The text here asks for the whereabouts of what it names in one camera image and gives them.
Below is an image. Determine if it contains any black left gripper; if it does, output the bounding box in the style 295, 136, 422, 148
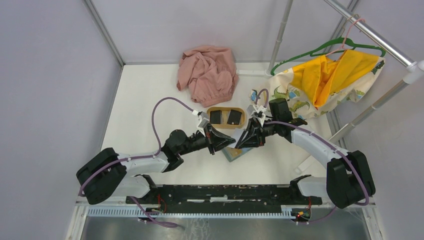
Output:
178, 122, 236, 156

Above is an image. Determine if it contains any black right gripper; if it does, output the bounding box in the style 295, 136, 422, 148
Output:
236, 116, 279, 150

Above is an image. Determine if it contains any white card with stripe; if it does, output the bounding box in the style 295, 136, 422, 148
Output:
228, 128, 245, 149

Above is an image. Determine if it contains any green leather card holder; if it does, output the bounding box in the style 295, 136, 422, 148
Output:
221, 147, 252, 163

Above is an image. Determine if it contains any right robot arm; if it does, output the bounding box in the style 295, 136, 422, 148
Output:
235, 98, 376, 209

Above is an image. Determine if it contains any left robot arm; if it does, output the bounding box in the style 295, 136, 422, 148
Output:
76, 124, 236, 205

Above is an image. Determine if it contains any gold VIP card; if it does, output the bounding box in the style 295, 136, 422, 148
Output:
226, 147, 243, 159

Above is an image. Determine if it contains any black card in tray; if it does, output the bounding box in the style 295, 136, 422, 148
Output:
226, 109, 243, 126
209, 110, 223, 125

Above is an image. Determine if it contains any tan oval tray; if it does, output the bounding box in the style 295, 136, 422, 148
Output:
207, 106, 246, 129

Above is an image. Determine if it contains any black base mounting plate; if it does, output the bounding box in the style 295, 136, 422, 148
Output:
138, 184, 323, 214

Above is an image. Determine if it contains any pink crumpled cloth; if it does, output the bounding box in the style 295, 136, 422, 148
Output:
176, 45, 239, 108

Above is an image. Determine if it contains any dinosaur print yellow garment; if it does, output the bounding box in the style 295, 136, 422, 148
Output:
249, 50, 386, 120

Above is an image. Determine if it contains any pink clothes hanger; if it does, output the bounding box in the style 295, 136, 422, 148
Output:
324, 16, 367, 56

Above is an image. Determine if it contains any green clothes hanger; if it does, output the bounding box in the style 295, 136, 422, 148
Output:
270, 37, 387, 76

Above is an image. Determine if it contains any metal clothes rack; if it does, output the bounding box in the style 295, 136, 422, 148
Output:
263, 0, 424, 145

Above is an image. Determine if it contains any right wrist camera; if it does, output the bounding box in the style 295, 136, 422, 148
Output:
247, 104, 268, 126

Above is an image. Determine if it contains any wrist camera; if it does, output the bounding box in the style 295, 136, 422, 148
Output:
192, 110, 210, 136
247, 104, 268, 126

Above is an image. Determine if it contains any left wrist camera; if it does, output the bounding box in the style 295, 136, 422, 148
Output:
192, 110, 210, 136

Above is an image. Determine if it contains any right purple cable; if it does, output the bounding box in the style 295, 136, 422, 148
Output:
254, 88, 371, 225

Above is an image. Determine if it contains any purple cable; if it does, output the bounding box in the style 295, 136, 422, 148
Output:
254, 88, 371, 225
77, 96, 196, 229

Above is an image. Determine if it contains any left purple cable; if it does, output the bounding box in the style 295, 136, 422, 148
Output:
77, 96, 196, 229

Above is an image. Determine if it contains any white perforated cable duct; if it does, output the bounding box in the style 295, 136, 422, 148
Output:
87, 206, 294, 220

